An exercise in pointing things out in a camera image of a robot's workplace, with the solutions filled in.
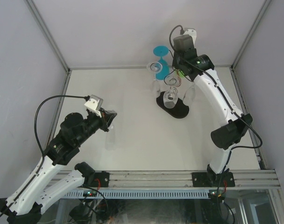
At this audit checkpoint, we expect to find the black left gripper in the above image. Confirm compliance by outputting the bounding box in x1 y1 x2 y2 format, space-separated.
76 107 117 145

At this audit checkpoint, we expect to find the green plastic wine glass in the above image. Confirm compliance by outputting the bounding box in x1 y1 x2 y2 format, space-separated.
177 70 185 78

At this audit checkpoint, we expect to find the blue plastic wine glass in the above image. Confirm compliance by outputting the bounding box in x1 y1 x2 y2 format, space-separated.
153 45 170 81

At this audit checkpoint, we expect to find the clear tall champagne flute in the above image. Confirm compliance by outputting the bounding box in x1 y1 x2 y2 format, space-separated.
147 62 163 98

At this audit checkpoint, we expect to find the clear flute glass front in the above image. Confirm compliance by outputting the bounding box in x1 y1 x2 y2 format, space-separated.
183 84 195 106

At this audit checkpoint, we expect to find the clear wine glass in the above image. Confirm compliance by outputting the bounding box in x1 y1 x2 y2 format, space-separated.
163 74 181 109

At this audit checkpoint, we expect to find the metal wine glass rack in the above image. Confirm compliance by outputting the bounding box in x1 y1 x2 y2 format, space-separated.
147 53 205 119

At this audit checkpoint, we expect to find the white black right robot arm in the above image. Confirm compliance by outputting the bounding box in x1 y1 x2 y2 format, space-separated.
169 35 253 186

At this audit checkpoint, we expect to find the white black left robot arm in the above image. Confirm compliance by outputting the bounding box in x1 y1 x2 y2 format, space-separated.
0 108 117 224

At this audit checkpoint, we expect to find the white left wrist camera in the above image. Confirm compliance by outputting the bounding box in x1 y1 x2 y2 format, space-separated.
84 95 103 117

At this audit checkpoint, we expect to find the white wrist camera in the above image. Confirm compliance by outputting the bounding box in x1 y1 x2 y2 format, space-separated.
183 28 197 44
84 95 103 117

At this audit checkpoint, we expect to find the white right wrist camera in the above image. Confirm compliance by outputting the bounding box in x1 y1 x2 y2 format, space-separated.
183 28 197 44

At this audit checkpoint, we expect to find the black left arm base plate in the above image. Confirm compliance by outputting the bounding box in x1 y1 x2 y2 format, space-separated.
84 171 110 189

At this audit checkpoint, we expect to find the blue slotted cable duct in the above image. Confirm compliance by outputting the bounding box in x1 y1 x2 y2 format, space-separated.
62 189 210 199

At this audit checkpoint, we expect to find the black left camera cable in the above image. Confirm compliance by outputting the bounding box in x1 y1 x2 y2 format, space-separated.
0 94 90 222

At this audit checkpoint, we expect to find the black camera cable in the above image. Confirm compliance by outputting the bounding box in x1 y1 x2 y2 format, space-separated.
0 94 90 222
168 25 263 182

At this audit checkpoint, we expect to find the black right camera cable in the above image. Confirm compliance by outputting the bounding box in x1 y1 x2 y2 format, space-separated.
168 25 263 182

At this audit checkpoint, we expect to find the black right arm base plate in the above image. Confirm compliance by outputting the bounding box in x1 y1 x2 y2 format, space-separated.
192 172 235 187

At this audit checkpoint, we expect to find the aluminium mounting rail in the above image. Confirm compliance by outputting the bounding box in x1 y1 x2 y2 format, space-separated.
107 170 280 189

